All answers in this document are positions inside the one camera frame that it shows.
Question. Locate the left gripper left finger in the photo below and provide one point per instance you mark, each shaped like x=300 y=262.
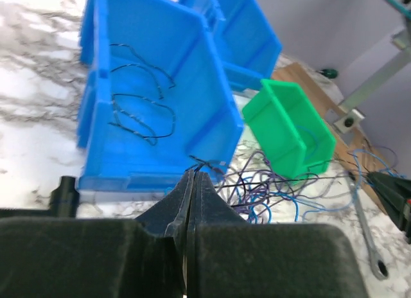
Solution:
x=101 y=257

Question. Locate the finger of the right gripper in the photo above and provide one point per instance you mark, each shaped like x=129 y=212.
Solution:
x=394 y=194

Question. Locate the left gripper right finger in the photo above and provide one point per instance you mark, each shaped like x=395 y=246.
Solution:
x=228 y=257

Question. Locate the green bin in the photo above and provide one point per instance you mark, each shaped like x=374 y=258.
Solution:
x=289 y=130

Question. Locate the wooden board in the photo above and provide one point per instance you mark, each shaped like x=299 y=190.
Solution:
x=319 y=90

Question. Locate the ratchet wrench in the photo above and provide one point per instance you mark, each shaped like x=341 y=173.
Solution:
x=376 y=262

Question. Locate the black socket tool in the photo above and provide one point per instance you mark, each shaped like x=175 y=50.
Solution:
x=63 y=203

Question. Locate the near blue bin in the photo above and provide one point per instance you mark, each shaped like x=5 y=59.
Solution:
x=156 y=101

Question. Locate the blue bin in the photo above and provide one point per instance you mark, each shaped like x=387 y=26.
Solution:
x=156 y=101
x=246 y=43

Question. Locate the far blue bin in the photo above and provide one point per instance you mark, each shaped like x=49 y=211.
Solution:
x=246 y=43

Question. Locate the metal stand bracket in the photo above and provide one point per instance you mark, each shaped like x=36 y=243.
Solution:
x=351 y=115

